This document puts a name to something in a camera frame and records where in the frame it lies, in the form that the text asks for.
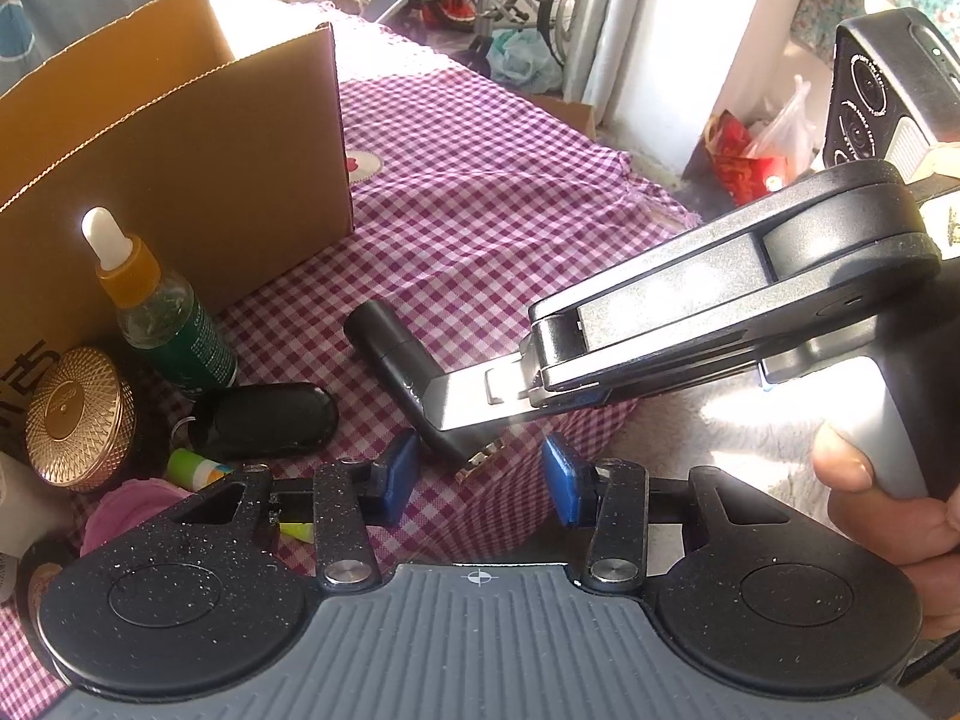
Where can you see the white cylindrical bottle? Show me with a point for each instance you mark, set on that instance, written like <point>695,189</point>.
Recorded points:
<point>30,509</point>

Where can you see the silver-black left gripper right finger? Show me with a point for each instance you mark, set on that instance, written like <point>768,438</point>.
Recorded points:
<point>497,392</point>

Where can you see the gold lidded round jar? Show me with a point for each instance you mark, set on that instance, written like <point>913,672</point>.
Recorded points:
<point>81,422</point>

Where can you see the black oval case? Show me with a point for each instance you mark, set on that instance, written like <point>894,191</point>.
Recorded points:
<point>266,421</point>

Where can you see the red plastic bag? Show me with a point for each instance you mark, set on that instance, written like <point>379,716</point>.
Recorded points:
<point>745,178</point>

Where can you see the brown cardboard box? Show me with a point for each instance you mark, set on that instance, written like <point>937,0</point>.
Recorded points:
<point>209,128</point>

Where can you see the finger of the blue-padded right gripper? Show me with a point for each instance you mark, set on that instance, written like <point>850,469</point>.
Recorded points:
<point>618,501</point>

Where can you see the person's right hand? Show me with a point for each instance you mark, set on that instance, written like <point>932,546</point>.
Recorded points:
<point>919,536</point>

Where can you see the purple checkered tablecloth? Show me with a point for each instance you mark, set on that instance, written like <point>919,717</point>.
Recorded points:
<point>469,204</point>

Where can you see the green dropper bottle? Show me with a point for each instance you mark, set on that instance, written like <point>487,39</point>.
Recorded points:
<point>157,310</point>

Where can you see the black tape roll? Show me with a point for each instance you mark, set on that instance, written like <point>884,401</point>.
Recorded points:
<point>39,566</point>

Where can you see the black cylindrical tube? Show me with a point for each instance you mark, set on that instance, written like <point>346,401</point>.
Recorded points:
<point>403,366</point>

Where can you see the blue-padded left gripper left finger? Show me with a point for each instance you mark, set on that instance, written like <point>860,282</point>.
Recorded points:
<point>341,500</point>

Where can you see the green-white small tube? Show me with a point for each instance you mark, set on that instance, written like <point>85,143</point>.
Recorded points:
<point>193,472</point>

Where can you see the pink collapsible silicone cup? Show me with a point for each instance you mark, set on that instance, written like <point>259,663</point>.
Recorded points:
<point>127,507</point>

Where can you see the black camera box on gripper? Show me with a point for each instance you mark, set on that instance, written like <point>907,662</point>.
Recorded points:
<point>894,91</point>

